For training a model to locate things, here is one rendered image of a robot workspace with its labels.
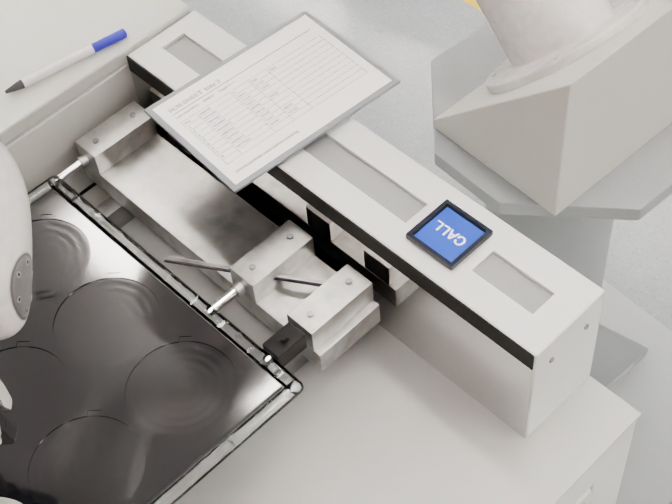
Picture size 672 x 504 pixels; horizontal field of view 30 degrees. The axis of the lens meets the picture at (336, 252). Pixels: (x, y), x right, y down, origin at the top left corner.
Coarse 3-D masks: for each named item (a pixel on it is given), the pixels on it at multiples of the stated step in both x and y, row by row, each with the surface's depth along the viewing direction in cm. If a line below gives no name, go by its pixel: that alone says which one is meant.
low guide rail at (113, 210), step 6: (108, 198) 134; (102, 204) 133; (108, 204) 133; (114, 204) 133; (120, 204) 133; (102, 210) 133; (108, 210) 132; (114, 210) 132; (120, 210) 133; (126, 210) 134; (84, 216) 132; (108, 216) 132; (114, 216) 133; (120, 216) 134; (126, 216) 134; (132, 216) 135; (114, 222) 133; (120, 222) 134; (126, 222) 135
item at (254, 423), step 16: (288, 384) 112; (272, 400) 111; (288, 400) 111; (256, 416) 110; (272, 416) 110; (240, 432) 109; (224, 448) 108; (208, 464) 107; (192, 480) 107; (160, 496) 106; (176, 496) 106
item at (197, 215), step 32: (128, 160) 133; (160, 160) 132; (128, 192) 130; (160, 192) 130; (192, 192) 129; (224, 192) 129; (160, 224) 127; (192, 224) 127; (224, 224) 126; (256, 224) 126; (192, 256) 126; (224, 256) 124; (224, 288) 124; (288, 288) 121; (352, 320) 118; (320, 352) 116
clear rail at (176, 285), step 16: (64, 192) 128; (80, 208) 126; (96, 208) 126; (96, 224) 125; (112, 224) 124; (128, 240) 123; (144, 256) 122; (160, 272) 120; (176, 288) 119; (192, 304) 118; (208, 304) 118; (208, 320) 117; (224, 320) 116; (256, 352) 114; (272, 368) 113
